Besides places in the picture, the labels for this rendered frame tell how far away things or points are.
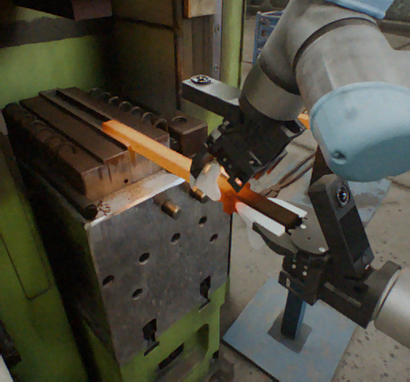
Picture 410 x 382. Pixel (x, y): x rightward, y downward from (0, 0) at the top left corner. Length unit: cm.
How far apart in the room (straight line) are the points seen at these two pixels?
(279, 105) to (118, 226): 40
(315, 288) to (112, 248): 39
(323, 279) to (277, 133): 19
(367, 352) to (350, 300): 118
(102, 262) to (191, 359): 71
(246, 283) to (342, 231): 133
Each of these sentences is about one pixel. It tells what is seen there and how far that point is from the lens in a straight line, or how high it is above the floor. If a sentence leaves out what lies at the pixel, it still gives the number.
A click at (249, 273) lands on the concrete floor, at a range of 175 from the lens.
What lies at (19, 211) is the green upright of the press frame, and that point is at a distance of 81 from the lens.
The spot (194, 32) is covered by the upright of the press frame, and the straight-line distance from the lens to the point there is 91.
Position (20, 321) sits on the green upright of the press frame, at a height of 57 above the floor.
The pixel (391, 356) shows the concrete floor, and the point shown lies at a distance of 167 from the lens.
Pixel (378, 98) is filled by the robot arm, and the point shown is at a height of 123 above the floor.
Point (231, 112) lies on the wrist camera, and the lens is 43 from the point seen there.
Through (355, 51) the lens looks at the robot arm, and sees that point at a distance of 29.
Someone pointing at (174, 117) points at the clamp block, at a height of 98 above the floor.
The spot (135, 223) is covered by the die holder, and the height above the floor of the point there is 87.
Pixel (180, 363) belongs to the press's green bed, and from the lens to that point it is 131.
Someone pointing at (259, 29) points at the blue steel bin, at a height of 53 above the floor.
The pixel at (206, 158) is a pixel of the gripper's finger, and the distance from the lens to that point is 46.
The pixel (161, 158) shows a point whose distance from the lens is 61.
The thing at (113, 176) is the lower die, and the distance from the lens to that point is 68.
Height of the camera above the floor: 131
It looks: 32 degrees down
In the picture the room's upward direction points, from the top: straight up
